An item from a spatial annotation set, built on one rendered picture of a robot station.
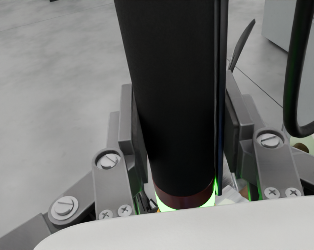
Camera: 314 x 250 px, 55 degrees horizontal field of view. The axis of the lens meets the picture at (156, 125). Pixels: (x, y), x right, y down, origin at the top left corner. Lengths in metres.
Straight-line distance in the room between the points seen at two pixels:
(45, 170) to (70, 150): 0.24
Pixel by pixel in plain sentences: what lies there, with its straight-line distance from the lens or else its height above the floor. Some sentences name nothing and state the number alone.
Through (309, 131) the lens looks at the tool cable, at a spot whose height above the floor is 1.44.
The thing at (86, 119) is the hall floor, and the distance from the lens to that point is 2.68.
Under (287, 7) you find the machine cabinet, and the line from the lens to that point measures 3.13.
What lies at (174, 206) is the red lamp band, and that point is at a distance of 0.16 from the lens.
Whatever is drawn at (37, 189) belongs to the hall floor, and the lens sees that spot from 2.30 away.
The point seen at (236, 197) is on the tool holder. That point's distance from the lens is 0.25.
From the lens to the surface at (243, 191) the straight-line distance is 0.25.
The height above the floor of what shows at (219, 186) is 1.49.
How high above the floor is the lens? 1.62
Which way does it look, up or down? 42 degrees down
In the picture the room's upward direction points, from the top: 10 degrees counter-clockwise
